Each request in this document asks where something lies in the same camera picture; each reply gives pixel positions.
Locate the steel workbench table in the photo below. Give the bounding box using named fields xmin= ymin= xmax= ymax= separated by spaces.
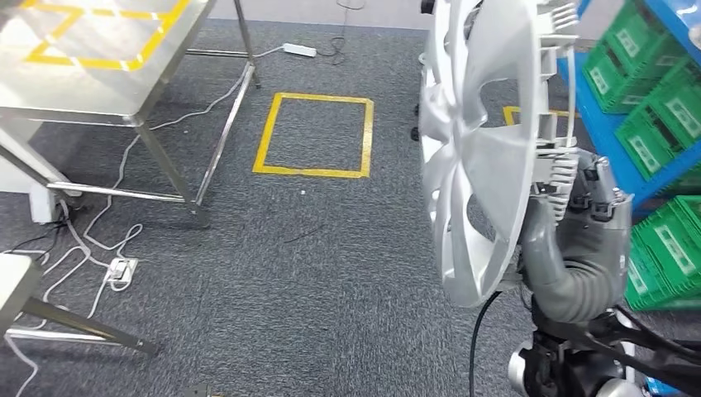
xmin=0 ymin=0 xmax=263 ymax=228

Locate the white floor socket block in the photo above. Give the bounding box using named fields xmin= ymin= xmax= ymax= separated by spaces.
xmin=107 ymin=257 xmax=139 ymax=285

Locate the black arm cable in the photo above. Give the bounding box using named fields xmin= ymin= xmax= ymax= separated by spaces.
xmin=469 ymin=290 xmax=503 ymax=397

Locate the white power cable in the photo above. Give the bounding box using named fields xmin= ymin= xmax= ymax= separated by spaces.
xmin=0 ymin=218 xmax=144 ymax=397
xmin=82 ymin=46 xmax=286 ymax=253

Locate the yellow floor tape square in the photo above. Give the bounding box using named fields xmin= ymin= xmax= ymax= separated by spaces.
xmin=251 ymin=92 xmax=375 ymax=179
xmin=503 ymin=105 xmax=579 ymax=127

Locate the silver plastic wheel hubcap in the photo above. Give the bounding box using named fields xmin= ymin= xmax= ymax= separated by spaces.
xmin=418 ymin=0 xmax=582 ymax=309

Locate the white power strip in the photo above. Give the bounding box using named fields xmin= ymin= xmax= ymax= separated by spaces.
xmin=283 ymin=42 xmax=317 ymax=59

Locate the green plastic crate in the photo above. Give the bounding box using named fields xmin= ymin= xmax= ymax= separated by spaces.
xmin=624 ymin=194 xmax=701 ymax=313
xmin=581 ymin=0 xmax=692 ymax=115
xmin=614 ymin=57 xmax=701 ymax=182

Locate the blue metal shelf rack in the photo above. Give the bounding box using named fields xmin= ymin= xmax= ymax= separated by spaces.
xmin=556 ymin=0 xmax=701 ymax=220

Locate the white desk with metal legs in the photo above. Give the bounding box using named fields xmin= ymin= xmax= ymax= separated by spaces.
xmin=0 ymin=252 xmax=160 ymax=357

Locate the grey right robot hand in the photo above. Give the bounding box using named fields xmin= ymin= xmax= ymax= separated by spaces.
xmin=520 ymin=155 xmax=635 ymax=311

